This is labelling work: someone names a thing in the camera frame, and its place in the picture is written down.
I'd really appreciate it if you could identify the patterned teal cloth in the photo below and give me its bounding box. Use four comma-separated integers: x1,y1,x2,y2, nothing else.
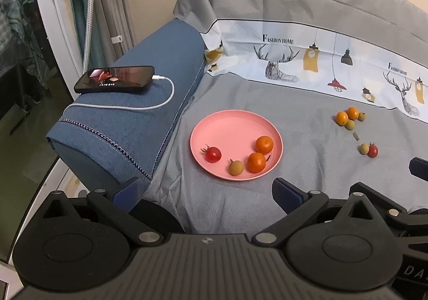
0,0,51,90

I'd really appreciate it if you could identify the grey curtain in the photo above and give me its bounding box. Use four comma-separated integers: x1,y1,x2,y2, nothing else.
94,0,135,66

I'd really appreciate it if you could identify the braided white hose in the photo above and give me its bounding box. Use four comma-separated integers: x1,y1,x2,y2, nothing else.
81,0,98,73

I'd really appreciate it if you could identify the grey printed bed sheet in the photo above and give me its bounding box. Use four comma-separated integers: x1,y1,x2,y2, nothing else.
144,0,428,235

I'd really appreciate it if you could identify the pink plate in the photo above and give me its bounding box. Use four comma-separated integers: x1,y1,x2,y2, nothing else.
190,109,284,182

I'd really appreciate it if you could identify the black smartphone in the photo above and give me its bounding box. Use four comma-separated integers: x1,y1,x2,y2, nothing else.
74,65,155,95

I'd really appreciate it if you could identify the blue sofa armrest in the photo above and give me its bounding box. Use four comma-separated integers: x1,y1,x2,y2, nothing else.
46,17,205,193

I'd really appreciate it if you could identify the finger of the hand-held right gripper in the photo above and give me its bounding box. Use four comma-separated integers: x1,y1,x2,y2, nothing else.
349,181,428,237
410,158,428,182

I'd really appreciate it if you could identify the teal curtain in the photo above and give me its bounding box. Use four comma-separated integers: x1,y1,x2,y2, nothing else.
65,0,101,70

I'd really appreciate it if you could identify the white charging cable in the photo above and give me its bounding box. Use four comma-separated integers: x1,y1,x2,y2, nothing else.
65,75,175,114

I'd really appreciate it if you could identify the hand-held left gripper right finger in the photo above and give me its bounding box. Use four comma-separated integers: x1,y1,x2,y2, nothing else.
252,178,382,248

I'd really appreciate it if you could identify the white door frame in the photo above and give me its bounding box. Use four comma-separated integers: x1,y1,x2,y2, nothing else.
28,0,84,101

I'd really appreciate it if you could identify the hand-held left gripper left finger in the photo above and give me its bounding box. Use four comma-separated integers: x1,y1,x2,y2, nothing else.
32,177,164,248

